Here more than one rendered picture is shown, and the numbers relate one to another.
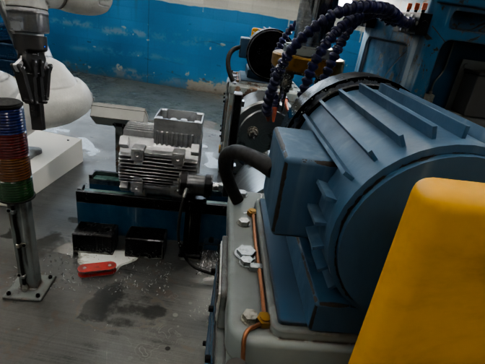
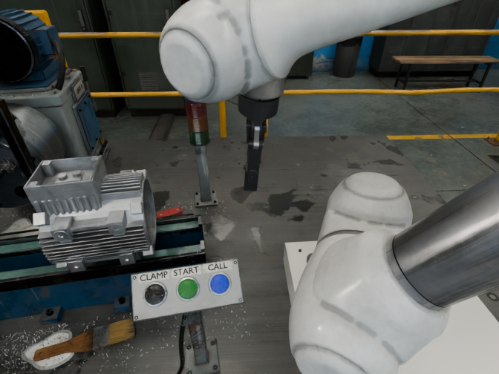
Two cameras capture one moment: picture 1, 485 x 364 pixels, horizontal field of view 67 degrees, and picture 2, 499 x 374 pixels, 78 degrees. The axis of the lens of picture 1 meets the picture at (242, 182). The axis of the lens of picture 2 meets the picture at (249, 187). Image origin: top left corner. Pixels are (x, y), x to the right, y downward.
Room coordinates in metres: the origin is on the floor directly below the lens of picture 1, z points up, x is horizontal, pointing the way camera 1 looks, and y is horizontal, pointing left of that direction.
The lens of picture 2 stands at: (1.49, 0.50, 1.48)
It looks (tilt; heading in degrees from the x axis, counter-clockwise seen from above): 36 degrees down; 174
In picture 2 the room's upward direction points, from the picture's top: straight up
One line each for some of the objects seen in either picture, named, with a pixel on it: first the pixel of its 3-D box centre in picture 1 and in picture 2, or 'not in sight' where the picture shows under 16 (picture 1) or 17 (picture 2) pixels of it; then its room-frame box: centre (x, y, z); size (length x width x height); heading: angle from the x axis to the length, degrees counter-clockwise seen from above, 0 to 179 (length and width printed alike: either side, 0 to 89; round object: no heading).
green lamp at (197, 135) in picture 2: (15, 186); (199, 134); (0.61, 0.43, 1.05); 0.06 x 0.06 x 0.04
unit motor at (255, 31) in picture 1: (254, 79); not in sight; (1.59, 0.01, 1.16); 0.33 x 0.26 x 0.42; 5
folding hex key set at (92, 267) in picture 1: (97, 269); (169, 214); (0.69, 0.32, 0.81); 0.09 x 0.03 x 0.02; 113
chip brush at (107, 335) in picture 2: not in sight; (87, 340); (1.10, 0.18, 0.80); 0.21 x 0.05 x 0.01; 103
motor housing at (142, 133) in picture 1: (163, 159); (104, 217); (0.93, 0.23, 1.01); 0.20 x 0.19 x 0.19; 95
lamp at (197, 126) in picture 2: (12, 165); (197, 121); (0.61, 0.43, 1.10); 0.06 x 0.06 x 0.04
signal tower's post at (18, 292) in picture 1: (18, 206); (200, 147); (0.61, 0.43, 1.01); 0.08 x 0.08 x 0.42; 5
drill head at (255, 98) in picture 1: (263, 126); not in sight; (1.31, -0.05, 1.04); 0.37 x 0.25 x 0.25; 5
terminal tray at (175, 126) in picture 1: (180, 128); (71, 185); (0.94, 0.19, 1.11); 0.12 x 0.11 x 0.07; 95
